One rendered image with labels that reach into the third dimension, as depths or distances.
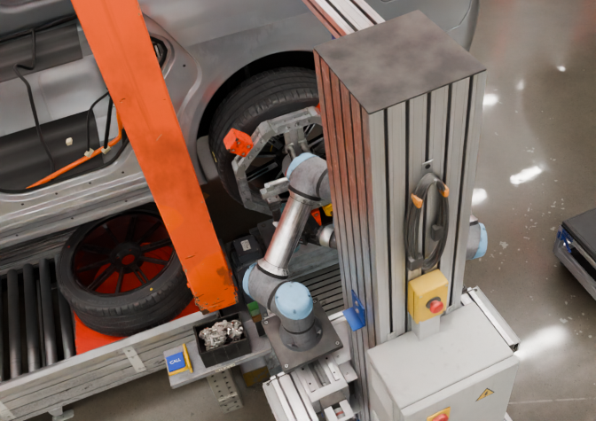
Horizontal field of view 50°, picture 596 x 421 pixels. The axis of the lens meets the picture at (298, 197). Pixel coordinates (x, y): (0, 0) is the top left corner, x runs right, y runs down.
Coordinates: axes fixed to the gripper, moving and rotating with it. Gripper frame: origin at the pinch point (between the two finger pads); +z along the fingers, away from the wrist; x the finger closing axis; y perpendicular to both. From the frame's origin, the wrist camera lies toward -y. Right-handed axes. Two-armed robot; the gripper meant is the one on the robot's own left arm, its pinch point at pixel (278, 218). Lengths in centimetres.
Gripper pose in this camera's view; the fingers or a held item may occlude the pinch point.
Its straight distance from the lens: 260.8
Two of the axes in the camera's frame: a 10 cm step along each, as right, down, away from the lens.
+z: -8.9, -2.5, 3.8
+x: 4.4, -6.9, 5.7
